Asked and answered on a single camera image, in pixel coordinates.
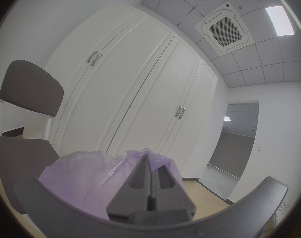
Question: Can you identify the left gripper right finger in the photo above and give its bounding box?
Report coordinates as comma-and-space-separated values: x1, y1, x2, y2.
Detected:
150, 165, 197, 219

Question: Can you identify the white wardrobe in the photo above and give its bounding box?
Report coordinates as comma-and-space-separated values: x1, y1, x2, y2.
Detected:
23, 3, 218, 180

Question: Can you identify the grey curtain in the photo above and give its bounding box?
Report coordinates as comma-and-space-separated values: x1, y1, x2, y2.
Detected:
209, 132, 255, 179

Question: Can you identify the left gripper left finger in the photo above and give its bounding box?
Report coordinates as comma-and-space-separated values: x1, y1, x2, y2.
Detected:
106, 155, 151, 222

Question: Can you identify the ceiling air conditioner vent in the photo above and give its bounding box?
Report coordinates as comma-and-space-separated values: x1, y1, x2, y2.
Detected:
194, 1, 255, 57

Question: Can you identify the grey padded white chair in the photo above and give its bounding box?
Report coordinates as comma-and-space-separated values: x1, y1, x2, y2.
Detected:
0, 60, 65, 216

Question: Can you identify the purple plastic bag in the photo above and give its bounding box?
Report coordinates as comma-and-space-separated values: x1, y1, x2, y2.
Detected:
38, 148, 187, 219

